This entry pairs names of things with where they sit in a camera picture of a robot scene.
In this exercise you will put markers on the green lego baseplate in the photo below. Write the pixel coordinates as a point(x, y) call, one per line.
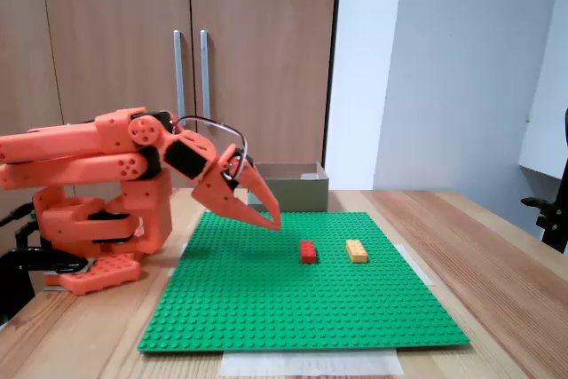
point(288, 299)

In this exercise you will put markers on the short masking tape strip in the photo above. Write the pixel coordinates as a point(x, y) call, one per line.
point(177, 263)

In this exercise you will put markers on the wide masking tape strip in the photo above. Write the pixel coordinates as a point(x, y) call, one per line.
point(310, 363)

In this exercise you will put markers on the open cardboard box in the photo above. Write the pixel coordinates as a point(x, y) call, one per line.
point(302, 195)

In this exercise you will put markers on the black office chair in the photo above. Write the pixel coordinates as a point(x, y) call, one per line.
point(552, 223)

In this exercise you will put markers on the red lego block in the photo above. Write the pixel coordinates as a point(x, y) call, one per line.
point(309, 252)

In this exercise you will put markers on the yellow lego block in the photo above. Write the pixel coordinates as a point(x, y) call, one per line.
point(357, 251)

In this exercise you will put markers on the black table clamp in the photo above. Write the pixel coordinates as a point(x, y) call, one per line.
point(26, 259)

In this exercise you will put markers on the wooden cabinet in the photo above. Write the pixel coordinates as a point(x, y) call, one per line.
point(111, 19)

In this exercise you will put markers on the white panel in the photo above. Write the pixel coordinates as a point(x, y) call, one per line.
point(550, 86)

